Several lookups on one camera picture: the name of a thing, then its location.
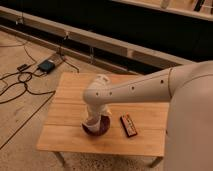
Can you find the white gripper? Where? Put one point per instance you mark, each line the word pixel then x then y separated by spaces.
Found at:
pixel 95 113

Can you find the white ceramic cup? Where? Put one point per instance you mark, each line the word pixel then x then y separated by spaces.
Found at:
pixel 95 126

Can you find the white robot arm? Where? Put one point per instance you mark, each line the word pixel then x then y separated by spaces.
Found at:
pixel 188 89

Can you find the dark purple ceramic bowl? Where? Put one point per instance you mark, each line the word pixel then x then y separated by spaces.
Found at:
pixel 104 126

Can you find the black candy bar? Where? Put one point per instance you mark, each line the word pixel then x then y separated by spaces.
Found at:
pixel 128 125

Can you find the wooden table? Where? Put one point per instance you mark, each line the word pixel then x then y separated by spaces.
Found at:
pixel 63 132

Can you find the small black box device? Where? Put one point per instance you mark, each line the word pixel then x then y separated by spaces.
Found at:
pixel 46 66

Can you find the small black adapter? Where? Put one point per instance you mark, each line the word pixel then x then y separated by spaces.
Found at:
pixel 22 67

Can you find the long wooden beam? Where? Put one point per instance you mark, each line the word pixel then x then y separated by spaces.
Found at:
pixel 118 47

